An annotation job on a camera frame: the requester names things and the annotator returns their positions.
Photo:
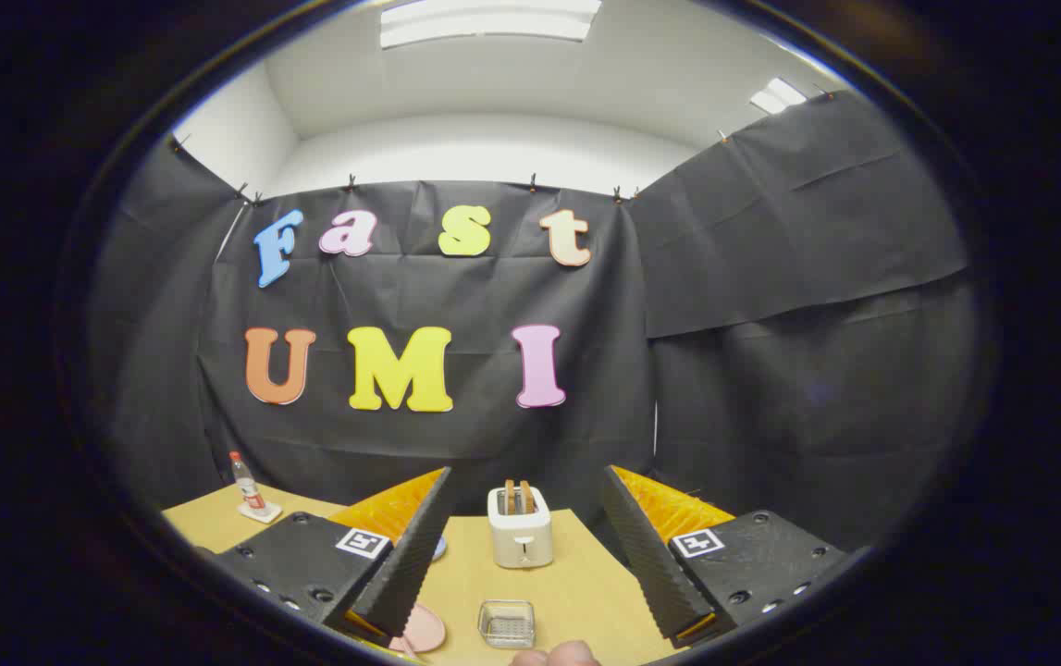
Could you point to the clear water bottle red label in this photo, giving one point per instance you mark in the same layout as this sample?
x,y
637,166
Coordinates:
x,y
248,486

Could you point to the long ceiling light panel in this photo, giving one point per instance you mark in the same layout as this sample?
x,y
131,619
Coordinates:
x,y
488,20

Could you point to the small ceiling light panel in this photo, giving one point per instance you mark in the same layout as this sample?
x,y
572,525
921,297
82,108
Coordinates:
x,y
778,96

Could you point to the brown toast slice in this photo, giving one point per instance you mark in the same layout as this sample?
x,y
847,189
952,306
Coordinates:
x,y
510,498
526,498

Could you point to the white toaster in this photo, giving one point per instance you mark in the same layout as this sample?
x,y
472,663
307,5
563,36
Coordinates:
x,y
521,541

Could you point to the white square coaster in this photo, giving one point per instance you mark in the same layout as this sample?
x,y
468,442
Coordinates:
x,y
264,514

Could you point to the blue plate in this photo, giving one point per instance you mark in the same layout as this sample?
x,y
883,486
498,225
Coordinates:
x,y
438,548

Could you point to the pink plate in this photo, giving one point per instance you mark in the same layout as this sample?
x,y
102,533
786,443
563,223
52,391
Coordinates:
x,y
424,629

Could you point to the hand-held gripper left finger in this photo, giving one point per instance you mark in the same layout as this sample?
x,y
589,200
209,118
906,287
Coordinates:
x,y
410,564

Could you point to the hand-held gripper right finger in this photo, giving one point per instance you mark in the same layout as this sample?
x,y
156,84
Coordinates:
x,y
650,564

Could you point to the black backdrop cloth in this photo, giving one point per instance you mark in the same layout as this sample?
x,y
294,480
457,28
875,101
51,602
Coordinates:
x,y
493,296

